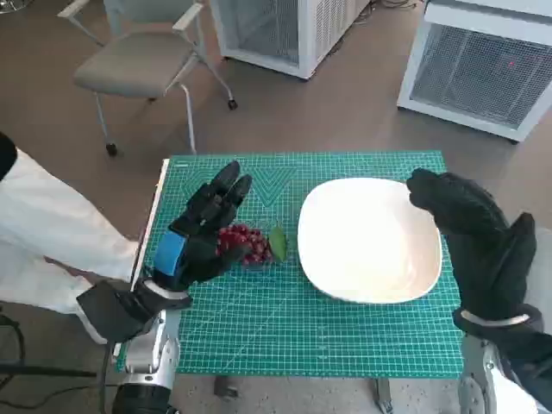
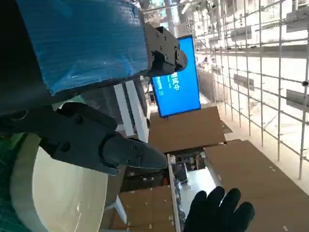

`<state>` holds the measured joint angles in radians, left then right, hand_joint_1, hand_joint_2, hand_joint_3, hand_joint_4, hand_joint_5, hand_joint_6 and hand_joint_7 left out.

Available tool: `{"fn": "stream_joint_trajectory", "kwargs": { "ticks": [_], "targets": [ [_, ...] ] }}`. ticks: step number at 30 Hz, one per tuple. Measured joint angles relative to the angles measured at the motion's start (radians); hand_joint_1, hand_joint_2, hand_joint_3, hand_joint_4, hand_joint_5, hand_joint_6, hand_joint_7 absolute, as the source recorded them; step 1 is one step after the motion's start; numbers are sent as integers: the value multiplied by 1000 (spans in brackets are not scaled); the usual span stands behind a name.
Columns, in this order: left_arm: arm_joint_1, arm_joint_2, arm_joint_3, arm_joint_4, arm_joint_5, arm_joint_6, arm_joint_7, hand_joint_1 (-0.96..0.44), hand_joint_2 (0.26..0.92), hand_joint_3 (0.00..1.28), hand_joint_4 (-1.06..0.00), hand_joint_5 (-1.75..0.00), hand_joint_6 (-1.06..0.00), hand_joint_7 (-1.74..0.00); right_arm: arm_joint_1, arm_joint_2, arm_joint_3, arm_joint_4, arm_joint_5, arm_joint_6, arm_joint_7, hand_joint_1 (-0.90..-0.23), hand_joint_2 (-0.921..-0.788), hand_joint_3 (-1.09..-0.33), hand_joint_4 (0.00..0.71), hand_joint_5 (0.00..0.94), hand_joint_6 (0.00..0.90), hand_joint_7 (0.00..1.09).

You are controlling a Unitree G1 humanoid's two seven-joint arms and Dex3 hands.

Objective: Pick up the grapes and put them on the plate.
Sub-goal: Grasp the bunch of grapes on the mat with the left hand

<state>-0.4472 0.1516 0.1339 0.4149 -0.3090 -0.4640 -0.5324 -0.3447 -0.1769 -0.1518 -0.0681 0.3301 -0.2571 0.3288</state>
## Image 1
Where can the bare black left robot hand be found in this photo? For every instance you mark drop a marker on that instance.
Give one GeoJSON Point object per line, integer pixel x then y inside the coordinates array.
{"type": "Point", "coordinates": [202, 241]}

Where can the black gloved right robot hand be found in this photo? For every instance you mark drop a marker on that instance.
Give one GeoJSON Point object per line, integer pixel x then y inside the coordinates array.
{"type": "Point", "coordinates": [483, 241]}

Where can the red toy grape bunch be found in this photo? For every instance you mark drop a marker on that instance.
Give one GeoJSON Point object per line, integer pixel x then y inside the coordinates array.
{"type": "Point", "coordinates": [256, 246]}

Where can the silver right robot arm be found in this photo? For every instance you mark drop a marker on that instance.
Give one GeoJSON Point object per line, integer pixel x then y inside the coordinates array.
{"type": "Point", "coordinates": [487, 371]}

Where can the white square plate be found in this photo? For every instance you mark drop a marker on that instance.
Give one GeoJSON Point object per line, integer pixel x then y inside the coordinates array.
{"type": "Point", "coordinates": [366, 241]}

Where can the green cutting mat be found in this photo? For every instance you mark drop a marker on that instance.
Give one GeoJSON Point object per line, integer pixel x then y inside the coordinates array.
{"type": "Point", "coordinates": [280, 328]}

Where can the person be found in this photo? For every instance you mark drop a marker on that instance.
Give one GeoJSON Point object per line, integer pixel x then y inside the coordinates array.
{"type": "Point", "coordinates": [56, 233]}

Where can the white mesh cabinet red light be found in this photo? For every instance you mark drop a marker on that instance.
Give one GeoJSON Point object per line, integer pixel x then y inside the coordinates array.
{"type": "Point", "coordinates": [474, 73]}

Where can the black stand legs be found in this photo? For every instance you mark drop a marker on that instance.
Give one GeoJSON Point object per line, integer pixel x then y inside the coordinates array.
{"type": "Point", "coordinates": [26, 371]}

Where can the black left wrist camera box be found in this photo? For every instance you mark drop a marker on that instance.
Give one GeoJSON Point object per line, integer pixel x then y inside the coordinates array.
{"type": "Point", "coordinates": [112, 315]}

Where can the metal table leg bracket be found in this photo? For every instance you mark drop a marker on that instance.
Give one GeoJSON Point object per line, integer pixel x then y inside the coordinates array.
{"type": "Point", "coordinates": [383, 397]}
{"type": "Point", "coordinates": [226, 387]}

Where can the grey chair with white frame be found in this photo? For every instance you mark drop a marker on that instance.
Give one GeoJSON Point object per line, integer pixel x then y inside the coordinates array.
{"type": "Point", "coordinates": [133, 60]}

